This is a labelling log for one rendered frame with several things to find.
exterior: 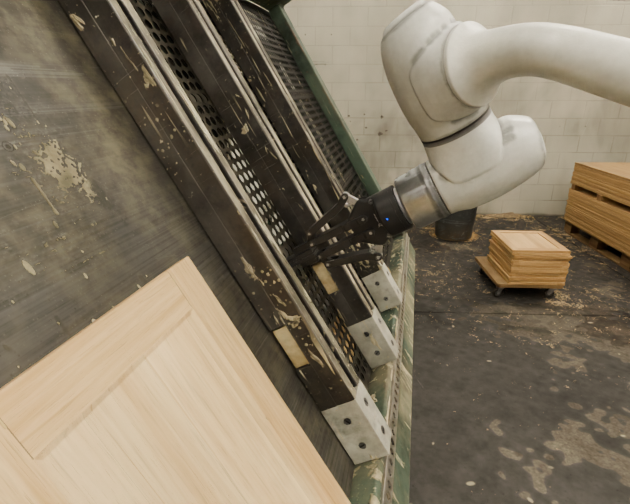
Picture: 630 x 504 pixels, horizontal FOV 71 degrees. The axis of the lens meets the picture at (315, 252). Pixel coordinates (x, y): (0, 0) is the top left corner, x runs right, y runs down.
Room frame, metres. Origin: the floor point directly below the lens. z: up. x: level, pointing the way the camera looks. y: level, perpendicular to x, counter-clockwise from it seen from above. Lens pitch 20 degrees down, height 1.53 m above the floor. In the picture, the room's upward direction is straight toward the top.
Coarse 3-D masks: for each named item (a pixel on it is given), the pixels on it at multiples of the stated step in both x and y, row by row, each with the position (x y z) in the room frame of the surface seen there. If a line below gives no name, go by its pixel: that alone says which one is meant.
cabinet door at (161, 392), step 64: (128, 320) 0.42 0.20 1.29; (192, 320) 0.51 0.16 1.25; (64, 384) 0.32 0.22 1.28; (128, 384) 0.37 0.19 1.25; (192, 384) 0.44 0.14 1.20; (256, 384) 0.52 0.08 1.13; (0, 448) 0.26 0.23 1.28; (64, 448) 0.29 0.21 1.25; (128, 448) 0.33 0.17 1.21; (192, 448) 0.38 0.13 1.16; (256, 448) 0.45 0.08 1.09
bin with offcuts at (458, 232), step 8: (448, 216) 4.52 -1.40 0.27; (456, 216) 4.48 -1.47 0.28; (464, 216) 4.48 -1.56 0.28; (472, 216) 4.52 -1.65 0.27; (440, 224) 4.59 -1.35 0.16; (448, 224) 4.52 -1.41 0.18; (456, 224) 4.49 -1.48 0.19; (464, 224) 4.49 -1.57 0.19; (472, 224) 4.55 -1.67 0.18; (440, 232) 4.59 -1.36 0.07; (448, 232) 4.52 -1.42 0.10; (456, 232) 4.49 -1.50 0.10; (464, 232) 4.50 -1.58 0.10; (448, 240) 4.53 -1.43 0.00; (456, 240) 4.50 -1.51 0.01; (464, 240) 4.52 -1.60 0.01
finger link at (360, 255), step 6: (354, 252) 0.71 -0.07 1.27; (360, 252) 0.70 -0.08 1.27; (366, 252) 0.69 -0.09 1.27; (336, 258) 0.72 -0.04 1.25; (342, 258) 0.70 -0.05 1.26; (348, 258) 0.69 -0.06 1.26; (354, 258) 0.69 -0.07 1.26; (360, 258) 0.69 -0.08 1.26; (366, 258) 0.69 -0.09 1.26; (372, 258) 0.69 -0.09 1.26; (378, 258) 0.68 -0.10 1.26; (324, 264) 0.70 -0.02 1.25; (330, 264) 0.70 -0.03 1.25; (336, 264) 0.70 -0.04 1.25; (342, 264) 0.70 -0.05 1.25
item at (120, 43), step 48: (96, 0) 0.71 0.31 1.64; (96, 48) 0.71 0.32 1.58; (144, 48) 0.71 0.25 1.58; (144, 96) 0.70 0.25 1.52; (192, 144) 0.68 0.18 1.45; (192, 192) 0.68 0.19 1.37; (240, 192) 0.71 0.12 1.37; (240, 240) 0.67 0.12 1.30; (288, 288) 0.66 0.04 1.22; (336, 384) 0.63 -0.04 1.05; (336, 432) 0.63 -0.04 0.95; (384, 432) 0.64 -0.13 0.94
